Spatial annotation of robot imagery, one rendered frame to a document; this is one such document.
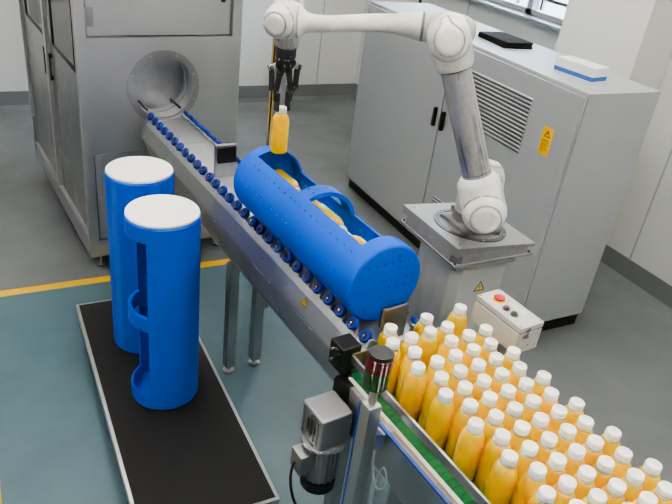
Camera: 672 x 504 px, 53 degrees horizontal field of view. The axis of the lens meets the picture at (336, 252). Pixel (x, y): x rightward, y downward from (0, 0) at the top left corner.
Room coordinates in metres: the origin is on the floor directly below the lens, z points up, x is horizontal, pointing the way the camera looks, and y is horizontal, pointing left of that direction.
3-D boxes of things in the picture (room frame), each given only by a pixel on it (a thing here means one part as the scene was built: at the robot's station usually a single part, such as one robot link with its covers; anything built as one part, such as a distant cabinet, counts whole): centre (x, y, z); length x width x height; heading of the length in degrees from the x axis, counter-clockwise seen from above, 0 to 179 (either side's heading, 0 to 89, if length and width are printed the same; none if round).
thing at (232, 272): (2.59, 0.45, 0.31); 0.06 x 0.06 x 0.63; 35
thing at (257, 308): (2.67, 0.34, 0.31); 0.06 x 0.06 x 0.63; 35
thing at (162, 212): (2.24, 0.67, 1.03); 0.28 x 0.28 x 0.01
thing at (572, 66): (3.54, -1.12, 1.48); 0.24 x 0.12 x 0.08; 38
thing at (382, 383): (1.26, -0.14, 1.18); 0.06 x 0.06 x 0.05
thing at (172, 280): (2.24, 0.67, 0.59); 0.28 x 0.28 x 0.88
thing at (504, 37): (4.17, -0.83, 1.46); 0.32 x 0.23 x 0.04; 30
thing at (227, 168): (2.86, 0.56, 1.00); 0.10 x 0.04 x 0.15; 125
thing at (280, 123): (2.46, 0.28, 1.33); 0.07 x 0.07 x 0.17
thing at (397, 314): (1.78, -0.21, 0.99); 0.10 x 0.02 x 0.12; 125
